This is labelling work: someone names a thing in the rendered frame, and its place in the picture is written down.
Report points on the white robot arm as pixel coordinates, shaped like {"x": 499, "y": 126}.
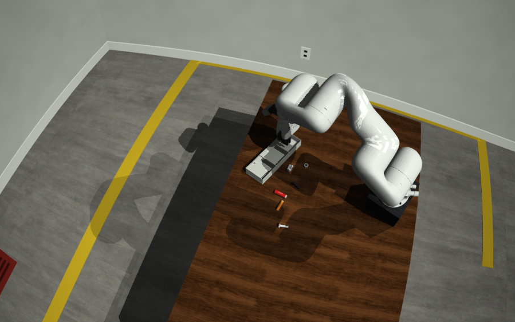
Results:
{"x": 387, "y": 171}

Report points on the red battery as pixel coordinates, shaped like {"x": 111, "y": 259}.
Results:
{"x": 280, "y": 193}

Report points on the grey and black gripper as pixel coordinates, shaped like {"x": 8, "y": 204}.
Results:
{"x": 286, "y": 129}

